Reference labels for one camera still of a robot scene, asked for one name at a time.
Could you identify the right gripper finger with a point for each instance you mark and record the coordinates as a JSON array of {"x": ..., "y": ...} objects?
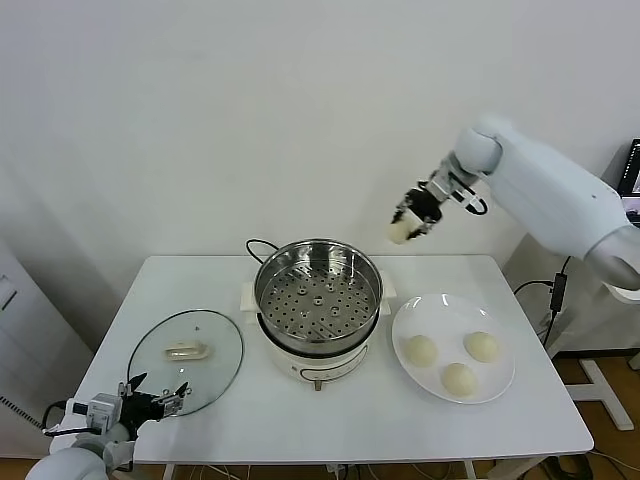
[
  {"x": 402, "y": 209},
  {"x": 424, "y": 230}
]

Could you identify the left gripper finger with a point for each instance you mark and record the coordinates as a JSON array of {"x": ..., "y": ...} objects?
[
  {"x": 172, "y": 401},
  {"x": 131, "y": 387}
]

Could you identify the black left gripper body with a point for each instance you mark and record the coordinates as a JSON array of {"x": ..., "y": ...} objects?
[{"x": 142, "y": 410}]

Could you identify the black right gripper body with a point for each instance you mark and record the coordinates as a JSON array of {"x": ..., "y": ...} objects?
[{"x": 425, "y": 205}]

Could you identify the white steamed baozi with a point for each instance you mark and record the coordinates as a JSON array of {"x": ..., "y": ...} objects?
[
  {"x": 420, "y": 350},
  {"x": 402, "y": 232},
  {"x": 482, "y": 346},
  {"x": 459, "y": 380}
]

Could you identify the glass pot lid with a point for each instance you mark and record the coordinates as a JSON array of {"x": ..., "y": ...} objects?
[{"x": 210, "y": 350}]

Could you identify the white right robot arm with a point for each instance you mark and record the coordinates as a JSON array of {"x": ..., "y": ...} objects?
[{"x": 550, "y": 195}]

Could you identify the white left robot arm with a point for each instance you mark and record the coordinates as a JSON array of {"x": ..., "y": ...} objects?
[{"x": 65, "y": 462}]

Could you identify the stainless steel steamer basket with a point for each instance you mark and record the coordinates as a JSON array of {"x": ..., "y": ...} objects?
[{"x": 280, "y": 280}]

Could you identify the white round plate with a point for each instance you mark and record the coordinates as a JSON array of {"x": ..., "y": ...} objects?
[{"x": 450, "y": 320}]

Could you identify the white electric cooking pot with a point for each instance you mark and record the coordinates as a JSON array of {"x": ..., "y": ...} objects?
[{"x": 320, "y": 367}]

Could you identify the black laptop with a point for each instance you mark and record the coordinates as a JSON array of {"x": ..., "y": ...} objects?
[{"x": 631, "y": 170}]

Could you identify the white side desk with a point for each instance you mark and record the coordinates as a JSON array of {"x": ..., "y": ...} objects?
[{"x": 607, "y": 395}]

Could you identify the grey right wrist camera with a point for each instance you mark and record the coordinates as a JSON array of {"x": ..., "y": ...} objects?
[{"x": 447, "y": 187}]

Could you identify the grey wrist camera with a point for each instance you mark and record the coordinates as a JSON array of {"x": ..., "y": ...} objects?
[
  {"x": 447, "y": 187},
  {"x": 102, "y": 410}
]

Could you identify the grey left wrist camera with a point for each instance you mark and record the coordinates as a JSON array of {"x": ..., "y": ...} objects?
[{"x": 102, "y": 410}]

